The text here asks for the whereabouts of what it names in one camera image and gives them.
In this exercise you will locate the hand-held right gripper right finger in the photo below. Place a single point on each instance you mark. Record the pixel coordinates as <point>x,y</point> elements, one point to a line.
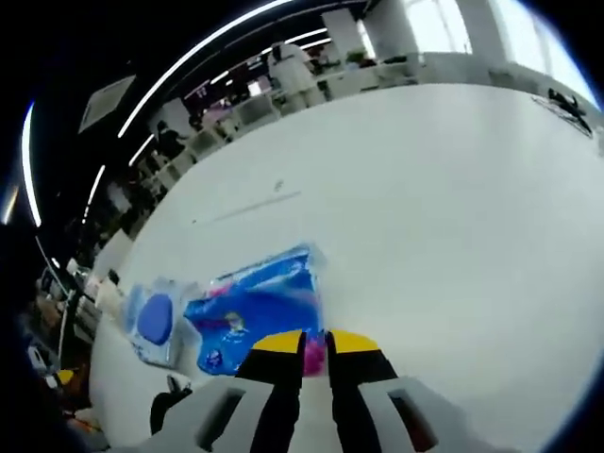
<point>363,401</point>

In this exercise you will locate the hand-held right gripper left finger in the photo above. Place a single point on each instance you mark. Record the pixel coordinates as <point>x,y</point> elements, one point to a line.
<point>264,401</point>

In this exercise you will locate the blue tissue packet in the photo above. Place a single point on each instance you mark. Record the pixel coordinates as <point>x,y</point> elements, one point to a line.
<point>255,307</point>

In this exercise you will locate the blue wet wipes pack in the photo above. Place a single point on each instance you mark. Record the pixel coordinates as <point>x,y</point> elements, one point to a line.
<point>153,323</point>

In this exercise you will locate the white paper cups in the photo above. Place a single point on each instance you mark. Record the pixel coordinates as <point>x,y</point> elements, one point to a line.
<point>109,298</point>

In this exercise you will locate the ceiling air conditioner vent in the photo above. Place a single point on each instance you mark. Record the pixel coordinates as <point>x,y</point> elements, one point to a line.
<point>106,104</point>

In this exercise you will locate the green potted plant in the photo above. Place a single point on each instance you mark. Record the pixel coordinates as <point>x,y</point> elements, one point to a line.
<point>359,57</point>

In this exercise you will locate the long ceiling light strip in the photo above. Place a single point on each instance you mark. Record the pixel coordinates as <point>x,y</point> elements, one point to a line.
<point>189,56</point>

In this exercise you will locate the dark tangled object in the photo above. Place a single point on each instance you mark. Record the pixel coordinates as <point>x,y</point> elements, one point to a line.
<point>566,111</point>

